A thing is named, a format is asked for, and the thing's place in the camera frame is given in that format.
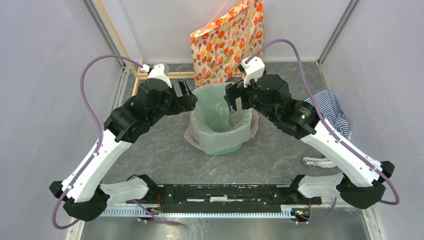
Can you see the pink plastic trash bag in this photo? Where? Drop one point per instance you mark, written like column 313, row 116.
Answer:
column 222, row 126

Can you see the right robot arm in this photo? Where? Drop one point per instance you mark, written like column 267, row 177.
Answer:
column 361, row 182

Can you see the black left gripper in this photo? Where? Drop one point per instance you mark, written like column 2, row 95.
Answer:
column 186, row 103

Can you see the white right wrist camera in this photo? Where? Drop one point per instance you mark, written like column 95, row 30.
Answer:
column 253, row 70

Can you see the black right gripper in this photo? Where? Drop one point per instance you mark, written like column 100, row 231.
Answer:
column 235, row 90

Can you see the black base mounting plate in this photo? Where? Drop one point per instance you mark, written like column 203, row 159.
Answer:
column 226, row 198

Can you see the white slotted cable duct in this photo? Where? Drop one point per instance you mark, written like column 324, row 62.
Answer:
column 137, row 212

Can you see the green plastic trash bin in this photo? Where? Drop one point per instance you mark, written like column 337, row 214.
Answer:
column 222, row 112

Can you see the wooden stick frame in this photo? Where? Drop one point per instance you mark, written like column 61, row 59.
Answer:
column 140, row 75

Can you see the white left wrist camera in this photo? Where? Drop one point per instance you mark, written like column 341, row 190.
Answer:
column 158, row 71

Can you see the floral orange fabric bag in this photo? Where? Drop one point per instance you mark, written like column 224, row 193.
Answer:
column 218, row 48

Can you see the blue white striped cloth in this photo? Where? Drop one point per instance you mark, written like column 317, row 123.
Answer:
column 332, row 111

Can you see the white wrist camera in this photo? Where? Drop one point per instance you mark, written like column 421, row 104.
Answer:
column 253, row 70
column 158, row 71

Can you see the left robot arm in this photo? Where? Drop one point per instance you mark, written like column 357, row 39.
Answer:
column 83, row 194

